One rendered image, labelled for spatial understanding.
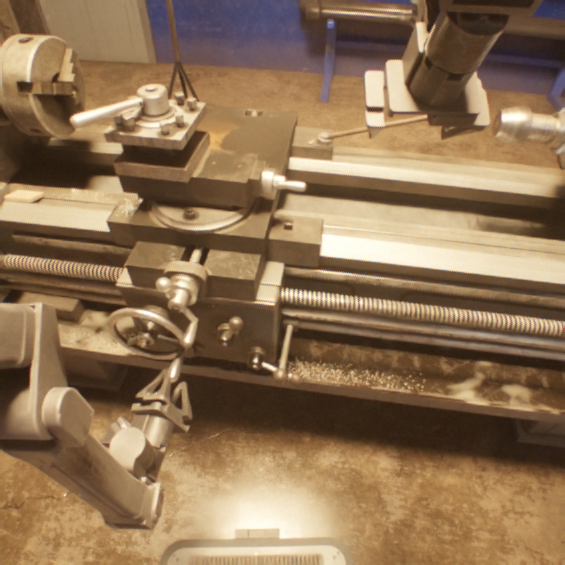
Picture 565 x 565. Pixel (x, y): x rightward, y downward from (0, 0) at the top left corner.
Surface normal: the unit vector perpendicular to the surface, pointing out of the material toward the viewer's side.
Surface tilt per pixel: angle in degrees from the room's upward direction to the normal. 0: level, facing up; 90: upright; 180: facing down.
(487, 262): 36
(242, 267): 0
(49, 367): 87
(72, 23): 90
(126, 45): 90
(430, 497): 0
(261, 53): 90
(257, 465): 0
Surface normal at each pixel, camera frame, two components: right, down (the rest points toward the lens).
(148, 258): 0.01, -0.66
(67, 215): -0.07, -0.11
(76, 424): 1.00, -0.02
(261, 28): -0.14, 0.74
